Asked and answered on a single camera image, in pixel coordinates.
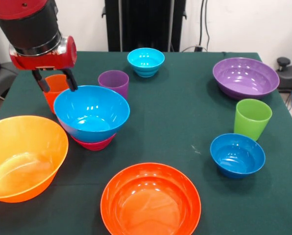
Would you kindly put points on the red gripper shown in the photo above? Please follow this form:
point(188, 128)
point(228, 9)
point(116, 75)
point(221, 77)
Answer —
point(50, 61)

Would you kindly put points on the large sky blue bowl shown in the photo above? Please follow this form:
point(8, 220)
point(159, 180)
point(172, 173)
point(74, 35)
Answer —
point(92, 115)

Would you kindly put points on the purple cup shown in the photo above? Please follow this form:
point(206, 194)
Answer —
point(114, 79)

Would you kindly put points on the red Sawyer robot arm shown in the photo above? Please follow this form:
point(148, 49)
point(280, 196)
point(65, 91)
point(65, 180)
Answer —
point(26, 19)

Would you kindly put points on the orange cup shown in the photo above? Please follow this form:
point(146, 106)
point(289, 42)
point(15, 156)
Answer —
point(56, 83)

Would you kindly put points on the pink bowl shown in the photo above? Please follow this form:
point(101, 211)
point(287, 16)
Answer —
point(94, 145)

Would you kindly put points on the yellow bowl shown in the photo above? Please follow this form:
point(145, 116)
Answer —
point(23, 156)

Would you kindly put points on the small light blue bowl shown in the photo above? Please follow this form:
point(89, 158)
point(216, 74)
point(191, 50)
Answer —
point(146, 61)

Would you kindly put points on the dark green table cloth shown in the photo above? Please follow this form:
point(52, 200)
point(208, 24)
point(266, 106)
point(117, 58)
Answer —
point(173, 110)

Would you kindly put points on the orange bowl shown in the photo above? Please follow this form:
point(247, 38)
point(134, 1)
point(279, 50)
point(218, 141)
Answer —
point(148, 203)

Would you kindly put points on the purple bowl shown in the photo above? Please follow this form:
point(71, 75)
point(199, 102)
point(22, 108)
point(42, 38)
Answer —
point(245, 78)

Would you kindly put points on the dark blue bowl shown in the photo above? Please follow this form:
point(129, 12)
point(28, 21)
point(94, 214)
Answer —
point(236, 156)

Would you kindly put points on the green cup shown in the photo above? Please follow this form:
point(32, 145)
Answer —
point(251, 122)

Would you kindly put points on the black pedestal leg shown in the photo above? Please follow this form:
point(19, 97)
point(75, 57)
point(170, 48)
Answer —
point(4, 76)
point(289, 76)

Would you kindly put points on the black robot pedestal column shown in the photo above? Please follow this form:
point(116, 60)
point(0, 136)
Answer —
point(141, 24)

